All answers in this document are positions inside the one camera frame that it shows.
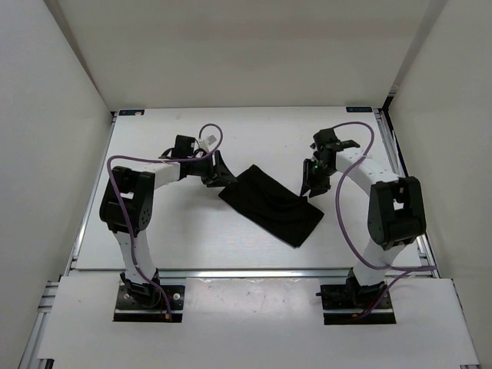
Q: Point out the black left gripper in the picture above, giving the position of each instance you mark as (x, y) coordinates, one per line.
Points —
(211, 180)

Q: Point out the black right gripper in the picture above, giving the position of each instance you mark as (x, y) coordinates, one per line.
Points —
(308, 182)

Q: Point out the black skirt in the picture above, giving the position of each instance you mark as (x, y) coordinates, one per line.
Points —
(273, 207)

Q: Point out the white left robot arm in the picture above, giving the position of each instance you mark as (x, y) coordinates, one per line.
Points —
(127, 207)

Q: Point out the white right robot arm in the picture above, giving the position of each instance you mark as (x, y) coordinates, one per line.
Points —
(395, 215)

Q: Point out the blue right table label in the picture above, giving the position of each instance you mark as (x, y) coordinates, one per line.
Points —
(358, 109)

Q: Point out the blue table label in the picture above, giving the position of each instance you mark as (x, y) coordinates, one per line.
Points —
(358, 109)
(131, 112)

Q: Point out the blue left table label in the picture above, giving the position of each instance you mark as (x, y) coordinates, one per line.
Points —
(131, 112)

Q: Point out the white front cover board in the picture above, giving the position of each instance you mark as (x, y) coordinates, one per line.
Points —
(275, 323)

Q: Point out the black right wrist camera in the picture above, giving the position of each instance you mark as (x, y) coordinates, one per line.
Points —
(324, 138)

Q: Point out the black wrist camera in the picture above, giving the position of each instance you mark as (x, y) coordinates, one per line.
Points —
(324, 138)
(183, 148)

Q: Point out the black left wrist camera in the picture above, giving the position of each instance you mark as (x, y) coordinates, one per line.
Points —
(183, 148)

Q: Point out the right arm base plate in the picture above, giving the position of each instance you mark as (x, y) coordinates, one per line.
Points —
(340, 308)

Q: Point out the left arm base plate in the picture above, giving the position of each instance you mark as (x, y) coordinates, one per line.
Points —
(128, 308)

